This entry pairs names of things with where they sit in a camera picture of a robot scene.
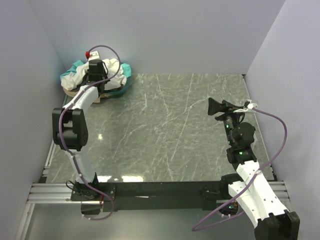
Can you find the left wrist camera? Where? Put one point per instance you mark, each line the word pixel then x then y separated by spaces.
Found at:
pixel 92 55

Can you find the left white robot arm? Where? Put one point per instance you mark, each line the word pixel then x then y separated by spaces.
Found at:
pixel 70 131

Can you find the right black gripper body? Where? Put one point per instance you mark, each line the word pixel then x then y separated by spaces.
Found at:
pixel 225 112

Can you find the aluminium frame rail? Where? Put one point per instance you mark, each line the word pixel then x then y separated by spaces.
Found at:
pixel 158 131

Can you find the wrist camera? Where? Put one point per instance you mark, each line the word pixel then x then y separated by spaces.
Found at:
pixel 92 55
pixel 249 106

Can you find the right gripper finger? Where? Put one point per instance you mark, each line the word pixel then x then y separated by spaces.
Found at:
pixel 228 106
pixel 214 107

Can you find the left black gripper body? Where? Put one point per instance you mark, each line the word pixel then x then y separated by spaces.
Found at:
pixel 94 75

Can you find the teal t shirt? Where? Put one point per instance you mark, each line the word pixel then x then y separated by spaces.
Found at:
pixel 126 70

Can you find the black base beam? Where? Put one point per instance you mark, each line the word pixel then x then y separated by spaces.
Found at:
pixel 205 195

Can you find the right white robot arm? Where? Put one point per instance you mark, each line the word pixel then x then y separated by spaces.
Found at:
pixel 248 187

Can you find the white polo shirt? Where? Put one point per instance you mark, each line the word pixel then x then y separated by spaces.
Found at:
pixel 112 72

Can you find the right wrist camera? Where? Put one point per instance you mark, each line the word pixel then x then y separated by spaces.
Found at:
pixel 249 106

